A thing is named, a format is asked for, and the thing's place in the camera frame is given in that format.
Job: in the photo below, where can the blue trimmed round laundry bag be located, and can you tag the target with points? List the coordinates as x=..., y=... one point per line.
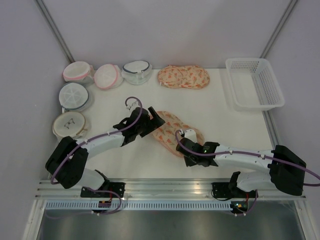
x=74, y=97

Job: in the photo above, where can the pink trimmed white mesh bag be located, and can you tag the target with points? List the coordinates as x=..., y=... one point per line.
x=108, y=76

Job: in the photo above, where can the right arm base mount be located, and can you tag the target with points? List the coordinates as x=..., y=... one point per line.
x=222, y=192

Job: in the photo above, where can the pink trimmed round laundry bag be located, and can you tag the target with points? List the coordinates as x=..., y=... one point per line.
x=79, y=72

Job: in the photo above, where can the aluminium frame post right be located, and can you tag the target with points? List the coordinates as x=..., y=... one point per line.
x=279, y=27

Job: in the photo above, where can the white plastic basket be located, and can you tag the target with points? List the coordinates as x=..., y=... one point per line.
x=253, y=85

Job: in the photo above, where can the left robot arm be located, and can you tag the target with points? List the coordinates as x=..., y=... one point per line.
x=67, y=163

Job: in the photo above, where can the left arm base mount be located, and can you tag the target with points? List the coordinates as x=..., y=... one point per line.
x=116, y=187

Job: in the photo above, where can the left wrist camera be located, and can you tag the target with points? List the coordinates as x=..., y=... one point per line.
x=131, y=107

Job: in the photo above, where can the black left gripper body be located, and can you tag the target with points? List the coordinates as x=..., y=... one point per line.
x=141, y=128

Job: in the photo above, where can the beige round bag with glasses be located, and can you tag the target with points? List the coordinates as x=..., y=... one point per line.
x=71, y=124

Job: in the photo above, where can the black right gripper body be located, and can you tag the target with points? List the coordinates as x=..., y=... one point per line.
x=190, y=161

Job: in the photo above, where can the navy trimmed white mesh bag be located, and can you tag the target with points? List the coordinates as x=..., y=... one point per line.
x=137, y=72

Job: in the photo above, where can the aluminium frame post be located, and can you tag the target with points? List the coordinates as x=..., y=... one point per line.
x=43, y=9
x=279, y=27

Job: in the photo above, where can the white slotted cable duct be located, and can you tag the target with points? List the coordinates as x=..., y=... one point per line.
x=138, y=205

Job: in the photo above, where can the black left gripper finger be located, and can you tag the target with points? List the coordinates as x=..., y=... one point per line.
x=156, y=121
x=146, y=132

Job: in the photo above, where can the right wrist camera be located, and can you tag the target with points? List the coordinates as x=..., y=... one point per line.
x=191, y=135

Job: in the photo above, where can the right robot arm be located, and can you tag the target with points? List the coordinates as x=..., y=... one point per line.
x=279, y=169

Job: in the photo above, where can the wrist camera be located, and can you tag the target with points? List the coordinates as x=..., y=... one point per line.
x=191, y=135
x=131, y=107

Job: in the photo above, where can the aluminium frame post left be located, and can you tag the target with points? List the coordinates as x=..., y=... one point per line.
x=43, y=9

